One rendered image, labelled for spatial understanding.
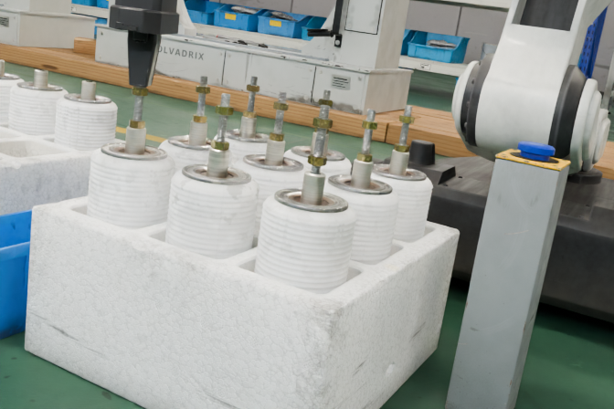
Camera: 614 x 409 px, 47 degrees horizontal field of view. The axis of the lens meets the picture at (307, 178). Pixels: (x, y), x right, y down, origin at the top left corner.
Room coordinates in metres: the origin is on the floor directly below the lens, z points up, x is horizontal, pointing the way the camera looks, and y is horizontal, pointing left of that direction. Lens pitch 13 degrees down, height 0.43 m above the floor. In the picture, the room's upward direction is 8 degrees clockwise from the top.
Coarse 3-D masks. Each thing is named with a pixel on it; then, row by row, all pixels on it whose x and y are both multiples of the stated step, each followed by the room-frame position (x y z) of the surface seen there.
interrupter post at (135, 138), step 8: (128, 128) 0.79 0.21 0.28; (144, 128) 0.80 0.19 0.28; (128, 136) 0.79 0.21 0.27; (136, 136) 0.79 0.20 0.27; (144, 136) 0.80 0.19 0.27; (128, 144) 0.79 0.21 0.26; (136, 144) 0.79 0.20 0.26; (144, 144) 0.80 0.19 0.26; (128, 152) 0.79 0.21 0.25; (136, 152) 0.79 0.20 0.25
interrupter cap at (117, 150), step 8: (104, 144) 0.80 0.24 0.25; (112, 144) 0.81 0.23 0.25; (120, 144) 0.82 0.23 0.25; (104, 152) 0.77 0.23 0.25; (112, 152) 0.77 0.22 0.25; (120, 152) 0.78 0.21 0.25; (144, 152) 0.81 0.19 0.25; (152, 152) 0.80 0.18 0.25; (160, 152) 0.81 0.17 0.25; (136, 160) 0.76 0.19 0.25; (144, 160) 0.77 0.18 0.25; (152, 160) 0.77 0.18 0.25
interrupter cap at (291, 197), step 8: (280, 192) 0.70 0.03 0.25; (288, 192) 0.71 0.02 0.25; (296, 192) 0.71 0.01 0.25; (280, 200) 0.67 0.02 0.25; (288, 200) 0.67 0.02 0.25; (296, 200) 0.69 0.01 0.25; (328, 200) 0.70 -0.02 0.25; (336, 200) 0.70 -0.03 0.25; (344, 200) 0.70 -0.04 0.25; (296, 208) 0.66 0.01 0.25; (304, 208) 0.65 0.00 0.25; (312, 208) 0.65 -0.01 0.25; (320, 208) 0.66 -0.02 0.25; (328, 208) 0.66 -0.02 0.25; (336, 208) 0.67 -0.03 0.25; (344, 208) 0.68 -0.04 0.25
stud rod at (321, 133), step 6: (324, 108) 0.69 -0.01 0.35; (324, 114) 0.69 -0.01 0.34; (318, 132) 0.69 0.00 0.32; (324, 132) 0.69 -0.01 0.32; (318, 138) 0.69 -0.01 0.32; (324, 138) 0.69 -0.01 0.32; (318, 144) 0.69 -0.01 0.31; (318, 150) 0.69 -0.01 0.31; (318, 156) 0.69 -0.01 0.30; (312, 168) 0.69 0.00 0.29; (318, 168) 0.69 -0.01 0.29
